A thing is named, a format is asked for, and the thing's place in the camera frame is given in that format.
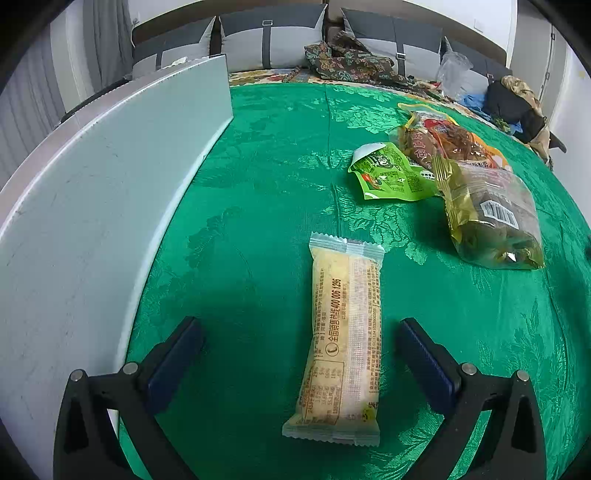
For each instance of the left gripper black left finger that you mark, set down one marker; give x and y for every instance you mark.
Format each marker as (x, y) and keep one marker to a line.
(86, 446)

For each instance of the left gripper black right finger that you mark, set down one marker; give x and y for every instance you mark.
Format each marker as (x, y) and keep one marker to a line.
(512, 446)

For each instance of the yellow long snack bar packet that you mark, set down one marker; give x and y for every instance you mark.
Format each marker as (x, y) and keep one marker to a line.
(339, 397)

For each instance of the clear bag of brown balls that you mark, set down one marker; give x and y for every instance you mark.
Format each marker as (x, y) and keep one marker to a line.
(491, 215)

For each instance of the green snack packet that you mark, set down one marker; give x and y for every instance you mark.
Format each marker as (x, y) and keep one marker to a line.
(384, 172)

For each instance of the white foam storage box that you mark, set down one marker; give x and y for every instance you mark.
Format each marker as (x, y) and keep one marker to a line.
(81, 221)

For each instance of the green patterned tablecloth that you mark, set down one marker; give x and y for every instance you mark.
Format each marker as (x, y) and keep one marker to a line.
(236, 257)

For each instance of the red orange snack packet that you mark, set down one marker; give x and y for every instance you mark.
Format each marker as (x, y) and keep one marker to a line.
(423, 139)

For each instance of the blue cloth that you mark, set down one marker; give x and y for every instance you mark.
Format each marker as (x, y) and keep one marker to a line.
(475, 103)

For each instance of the yellow edged snack packet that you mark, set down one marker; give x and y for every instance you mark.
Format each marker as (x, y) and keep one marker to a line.
(423, 116)

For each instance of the black and tan bag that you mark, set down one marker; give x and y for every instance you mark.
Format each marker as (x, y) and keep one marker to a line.
(513, 101)

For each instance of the grey pillow far right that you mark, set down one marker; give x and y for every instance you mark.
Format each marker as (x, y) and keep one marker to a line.
(484, 70)

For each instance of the clear plastic bag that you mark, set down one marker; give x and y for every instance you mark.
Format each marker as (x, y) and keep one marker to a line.
(451, 73)

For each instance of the grey curtain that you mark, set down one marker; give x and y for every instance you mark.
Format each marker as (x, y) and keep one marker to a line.
(84, 51)

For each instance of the grey pillow right of centre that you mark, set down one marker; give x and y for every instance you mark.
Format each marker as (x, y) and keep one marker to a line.
(414, 47)

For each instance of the grey pillow far left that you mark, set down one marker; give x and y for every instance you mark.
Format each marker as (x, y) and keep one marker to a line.
(183, 44)

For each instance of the brown wooden headboard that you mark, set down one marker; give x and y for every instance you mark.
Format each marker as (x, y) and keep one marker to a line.
(486, 26)

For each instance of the dark floral cloth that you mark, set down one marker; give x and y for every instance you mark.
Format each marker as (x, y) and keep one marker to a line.
(345, 59)

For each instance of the floral bed sheet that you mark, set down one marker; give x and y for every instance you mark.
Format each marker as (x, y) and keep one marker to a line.
(424, 93)

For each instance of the grey pillow with strap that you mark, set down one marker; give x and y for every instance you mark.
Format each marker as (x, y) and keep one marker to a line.
(271, 37)

